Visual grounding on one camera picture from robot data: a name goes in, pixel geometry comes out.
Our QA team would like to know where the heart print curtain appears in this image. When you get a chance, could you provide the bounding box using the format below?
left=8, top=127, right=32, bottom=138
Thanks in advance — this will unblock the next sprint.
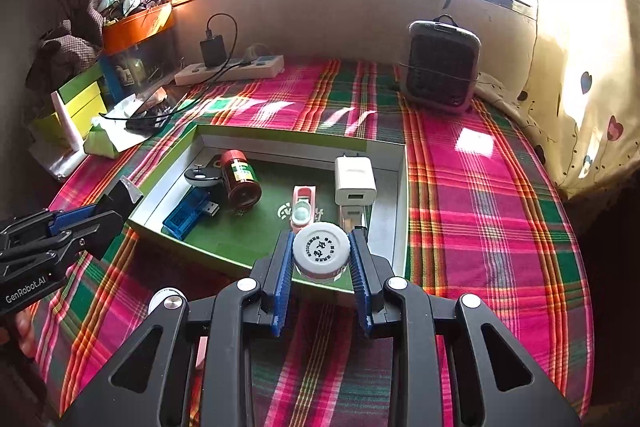
left=520, top=0, right=636, bottom=202

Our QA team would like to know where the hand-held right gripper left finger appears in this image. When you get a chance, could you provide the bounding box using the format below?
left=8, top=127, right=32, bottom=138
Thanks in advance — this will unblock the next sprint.
left=62, top=229, right=296, bottom=427

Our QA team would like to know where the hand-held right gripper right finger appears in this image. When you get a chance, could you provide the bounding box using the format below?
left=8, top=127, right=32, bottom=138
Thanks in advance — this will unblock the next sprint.
left=348, top=228, right=581, bottom=427

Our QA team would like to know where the clear plastic container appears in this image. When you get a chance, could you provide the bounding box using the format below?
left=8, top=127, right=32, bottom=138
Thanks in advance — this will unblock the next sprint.
left=117, top=42, right=176, bottom=85

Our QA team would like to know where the black power adapter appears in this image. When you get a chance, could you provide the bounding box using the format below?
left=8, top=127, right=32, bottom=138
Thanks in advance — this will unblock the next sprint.
left=200, top=36, right=227, bottom=68

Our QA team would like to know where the black white round gadget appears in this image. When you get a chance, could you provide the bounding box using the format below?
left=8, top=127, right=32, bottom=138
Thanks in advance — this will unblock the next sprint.
left=183, top=164, right=224, bottom=188

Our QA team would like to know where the orange box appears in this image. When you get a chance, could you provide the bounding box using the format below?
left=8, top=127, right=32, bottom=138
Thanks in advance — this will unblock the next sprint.
left=102, top=2, right=176, bottom=55

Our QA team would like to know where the person's left hand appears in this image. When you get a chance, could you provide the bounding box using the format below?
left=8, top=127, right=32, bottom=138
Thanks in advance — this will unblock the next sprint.
left=0, top=307, right=38, bottom=360

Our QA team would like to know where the blue USB tester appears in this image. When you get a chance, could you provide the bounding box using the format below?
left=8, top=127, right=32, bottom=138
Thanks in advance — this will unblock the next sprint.
left=162, top=187, right=221, bottom=242

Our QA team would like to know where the white round bottle cap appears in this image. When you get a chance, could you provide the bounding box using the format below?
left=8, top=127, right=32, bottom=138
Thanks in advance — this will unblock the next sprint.
left=291, top=223, right=351, bottom=284

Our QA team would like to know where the blue box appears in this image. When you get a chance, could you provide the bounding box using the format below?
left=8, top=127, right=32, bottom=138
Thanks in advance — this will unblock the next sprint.
left=98, top=56, right=126, bottom=105

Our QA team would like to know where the white tube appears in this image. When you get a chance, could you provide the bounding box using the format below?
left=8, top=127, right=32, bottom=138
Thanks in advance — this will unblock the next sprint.
left=51, top=91, right=83, bottom=154

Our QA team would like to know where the black wallet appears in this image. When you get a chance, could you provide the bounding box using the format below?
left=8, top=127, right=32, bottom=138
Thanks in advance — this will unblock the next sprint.
left=125, top=114, right=171, bottom=131

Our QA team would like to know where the green tissue pack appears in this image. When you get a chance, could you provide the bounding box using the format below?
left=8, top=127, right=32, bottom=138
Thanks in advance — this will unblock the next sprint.
left=84, top=99, right=166, bottom=159

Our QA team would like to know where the small black heater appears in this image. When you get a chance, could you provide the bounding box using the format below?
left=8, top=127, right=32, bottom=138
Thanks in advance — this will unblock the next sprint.
left=405, top=19, right=482, bottom=114

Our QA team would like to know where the pink green plaid blanket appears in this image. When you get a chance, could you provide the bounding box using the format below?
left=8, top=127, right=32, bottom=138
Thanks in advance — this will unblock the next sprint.
left=30, top=57, right=596, bottom=427

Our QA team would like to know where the white USB wall charger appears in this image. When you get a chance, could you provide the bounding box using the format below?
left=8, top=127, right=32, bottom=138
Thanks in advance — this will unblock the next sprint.
left=333, top=152, right=377, bottom=206

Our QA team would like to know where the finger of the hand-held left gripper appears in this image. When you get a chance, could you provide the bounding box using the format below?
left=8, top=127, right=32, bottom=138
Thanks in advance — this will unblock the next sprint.
left=47, top=211, right=125, bottom=262
left=10, top=205, right=103, bottom=238

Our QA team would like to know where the green cardboard box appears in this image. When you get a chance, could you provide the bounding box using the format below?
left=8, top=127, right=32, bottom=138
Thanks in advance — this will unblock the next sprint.
left=127, top=123, right=412, bottom=308

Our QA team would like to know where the pink nail clipper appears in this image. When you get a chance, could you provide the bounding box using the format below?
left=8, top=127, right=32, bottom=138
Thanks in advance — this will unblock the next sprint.
left=290, top=185, right=317, bottom=230

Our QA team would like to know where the yellow green box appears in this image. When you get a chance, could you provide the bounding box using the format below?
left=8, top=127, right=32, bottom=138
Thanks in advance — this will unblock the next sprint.
left=30, top=64, right=108, bottom=142

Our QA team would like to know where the brown plush toy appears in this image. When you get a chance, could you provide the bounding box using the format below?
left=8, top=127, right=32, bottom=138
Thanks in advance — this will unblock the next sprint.
left=25, top=19, right=103, bottom=90

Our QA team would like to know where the white power strip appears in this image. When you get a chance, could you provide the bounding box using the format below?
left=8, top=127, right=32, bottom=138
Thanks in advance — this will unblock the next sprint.
left=174, top=54, right=286, bottom=86

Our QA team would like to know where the black charging cable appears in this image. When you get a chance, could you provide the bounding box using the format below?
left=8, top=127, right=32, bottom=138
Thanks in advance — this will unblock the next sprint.
left=206, top=13, right=251, bottom=80

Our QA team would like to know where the brown bottle with red cap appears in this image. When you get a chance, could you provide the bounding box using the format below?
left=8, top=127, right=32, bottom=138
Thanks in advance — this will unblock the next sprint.
left=220, top=149, right=263, bottom=208

